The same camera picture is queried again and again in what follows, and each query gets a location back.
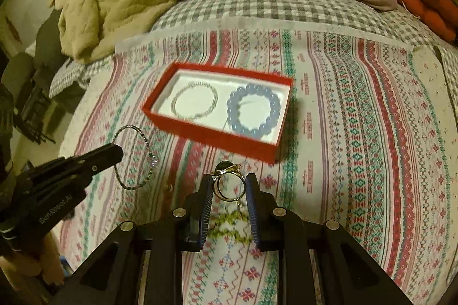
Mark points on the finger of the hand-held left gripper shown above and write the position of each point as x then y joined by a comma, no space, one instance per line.
93,169
107,151

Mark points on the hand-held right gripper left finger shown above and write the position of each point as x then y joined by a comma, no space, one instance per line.
206,204

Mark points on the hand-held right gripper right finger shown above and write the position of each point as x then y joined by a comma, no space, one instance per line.
251,204

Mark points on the silver twisted bangle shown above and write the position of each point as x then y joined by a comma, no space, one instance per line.
153,161

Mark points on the red jewelry box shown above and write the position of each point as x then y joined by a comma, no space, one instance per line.
214,137

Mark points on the person's left hand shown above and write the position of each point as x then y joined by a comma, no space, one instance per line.
50,262

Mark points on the dark chair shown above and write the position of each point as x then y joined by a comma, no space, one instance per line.
25,93

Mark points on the patterned embroidered cloth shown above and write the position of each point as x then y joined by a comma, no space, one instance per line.
357,154

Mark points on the grey checked bedsheet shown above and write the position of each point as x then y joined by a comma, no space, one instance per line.
250,6

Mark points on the cream dotted cloth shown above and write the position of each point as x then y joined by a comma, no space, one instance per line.
429,76

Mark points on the orange plush toy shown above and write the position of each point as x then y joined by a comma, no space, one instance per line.
425,4

